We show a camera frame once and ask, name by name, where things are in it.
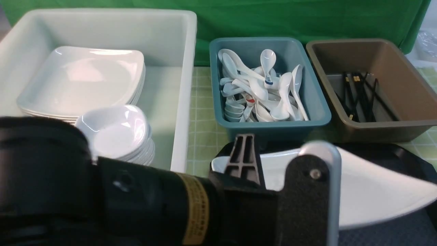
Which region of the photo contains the stack of white small bowls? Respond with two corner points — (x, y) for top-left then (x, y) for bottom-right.
(74, 105), (155, 166)

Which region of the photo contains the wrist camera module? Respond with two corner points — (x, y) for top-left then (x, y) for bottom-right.
(274, 141), (342, 246)

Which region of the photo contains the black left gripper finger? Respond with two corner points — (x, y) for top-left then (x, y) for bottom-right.
(224, 134), (266, 189)

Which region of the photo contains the large white plastic tub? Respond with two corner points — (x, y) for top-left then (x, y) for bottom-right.
(0, 9), (197, 173)

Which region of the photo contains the large white rice plate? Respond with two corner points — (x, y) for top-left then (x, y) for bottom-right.
(211, 147), (437, 230)

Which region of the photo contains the black chopsticks bundle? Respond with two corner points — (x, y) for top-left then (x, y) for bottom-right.
(336, 71), (399, 123)

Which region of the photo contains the black serving tray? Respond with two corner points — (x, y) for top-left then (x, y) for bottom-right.
(213, 141), (437, 246)

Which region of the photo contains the stack of white square plates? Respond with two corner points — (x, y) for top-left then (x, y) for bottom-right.
(16, 46), (145, 122)

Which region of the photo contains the brown plastic bin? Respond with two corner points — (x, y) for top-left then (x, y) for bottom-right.
(306, 39), (437, 142)

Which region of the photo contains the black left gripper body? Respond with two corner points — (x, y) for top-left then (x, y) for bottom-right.
(208, 171), (283, 246)

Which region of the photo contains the green backdrop cloth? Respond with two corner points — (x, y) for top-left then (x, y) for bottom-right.
(1, 0), (430, 66)

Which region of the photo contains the pile of white soup spoons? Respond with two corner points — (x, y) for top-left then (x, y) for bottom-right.
(217, 49), (309, 122)

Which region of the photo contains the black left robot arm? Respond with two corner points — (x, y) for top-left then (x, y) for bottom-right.
(1, 117), (277, 246)

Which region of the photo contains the teal plastic bin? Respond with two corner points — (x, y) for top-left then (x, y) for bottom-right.
(209, 37), (332, 141)

